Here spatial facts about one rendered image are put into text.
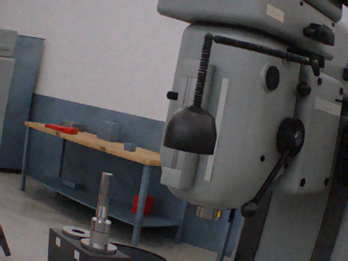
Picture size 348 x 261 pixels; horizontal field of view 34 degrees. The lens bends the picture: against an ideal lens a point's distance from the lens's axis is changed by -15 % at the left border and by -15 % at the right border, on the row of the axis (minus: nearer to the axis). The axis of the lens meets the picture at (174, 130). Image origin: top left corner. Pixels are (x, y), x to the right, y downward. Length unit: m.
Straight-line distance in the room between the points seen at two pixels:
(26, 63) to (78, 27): 0.92
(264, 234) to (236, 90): 0.58
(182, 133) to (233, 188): 0.22
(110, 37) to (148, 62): 0.78
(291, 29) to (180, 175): 0.33
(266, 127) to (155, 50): 6.02
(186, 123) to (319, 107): 0.41
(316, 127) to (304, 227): 0.34
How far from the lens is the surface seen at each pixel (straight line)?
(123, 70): 7.37
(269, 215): 1.53
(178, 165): 1.05
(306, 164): 1.21
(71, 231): 1.50
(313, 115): 1.20
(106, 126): 6.98
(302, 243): 1.48
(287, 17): 1.08
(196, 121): 0.89
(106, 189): 1.40
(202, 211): 1.15
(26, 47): 8.41
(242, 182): 1.07
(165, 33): 7.03
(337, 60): 1.32
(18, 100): 8.45
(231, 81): 1.05
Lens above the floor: 1.49
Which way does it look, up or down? 3 degrees down
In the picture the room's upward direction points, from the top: 11 degrees clockwise
